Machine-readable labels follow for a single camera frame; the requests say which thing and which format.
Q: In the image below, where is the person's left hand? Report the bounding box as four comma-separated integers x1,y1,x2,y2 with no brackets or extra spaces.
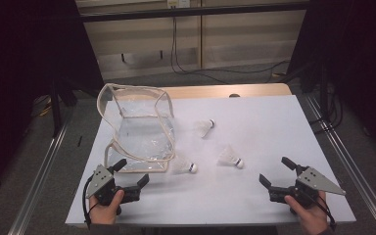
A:
88,189,125,226

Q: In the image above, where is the clear plastic bag beige trim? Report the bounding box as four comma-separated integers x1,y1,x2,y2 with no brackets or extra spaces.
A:
96,82,177,174

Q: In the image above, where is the white shuttlecock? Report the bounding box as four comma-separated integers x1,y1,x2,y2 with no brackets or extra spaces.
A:
170,156,199,175
194,118,215,139
216,144,245,169

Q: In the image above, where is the black curtain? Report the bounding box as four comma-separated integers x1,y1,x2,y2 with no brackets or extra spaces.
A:
0,0,106,200
287,0,376,161

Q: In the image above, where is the black floor cable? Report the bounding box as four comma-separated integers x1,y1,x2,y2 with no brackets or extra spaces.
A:
169,16,224,85
173,16,292,75

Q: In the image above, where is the metal floor rail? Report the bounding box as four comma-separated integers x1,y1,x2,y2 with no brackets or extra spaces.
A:
306,96,376,235
8,120,70,235

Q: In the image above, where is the white wall socket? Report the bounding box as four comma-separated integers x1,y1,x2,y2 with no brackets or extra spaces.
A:
166,0,191,9

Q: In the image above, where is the bundle of black cables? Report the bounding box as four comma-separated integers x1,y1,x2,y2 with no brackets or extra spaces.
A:
307,91,345,135

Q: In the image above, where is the left hand-held gripper cable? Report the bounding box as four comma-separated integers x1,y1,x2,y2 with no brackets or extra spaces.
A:
81,177,94,231

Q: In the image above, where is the black metal stand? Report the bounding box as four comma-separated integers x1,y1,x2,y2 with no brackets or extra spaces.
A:
318,62,330,121
49,76,63,138

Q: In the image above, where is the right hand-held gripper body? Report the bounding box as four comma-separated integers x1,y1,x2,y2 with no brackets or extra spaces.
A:
268,165,347,210

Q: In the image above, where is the white table cover sheet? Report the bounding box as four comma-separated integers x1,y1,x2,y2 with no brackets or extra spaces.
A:
65,94,357,227

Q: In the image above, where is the person's right hand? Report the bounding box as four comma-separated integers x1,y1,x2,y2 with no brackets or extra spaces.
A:
283,190,330,235

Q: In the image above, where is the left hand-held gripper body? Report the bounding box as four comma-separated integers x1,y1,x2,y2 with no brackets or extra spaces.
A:
85,164,142,210

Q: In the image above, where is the black metal crossbar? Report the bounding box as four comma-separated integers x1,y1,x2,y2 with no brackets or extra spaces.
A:
77,2,311,24

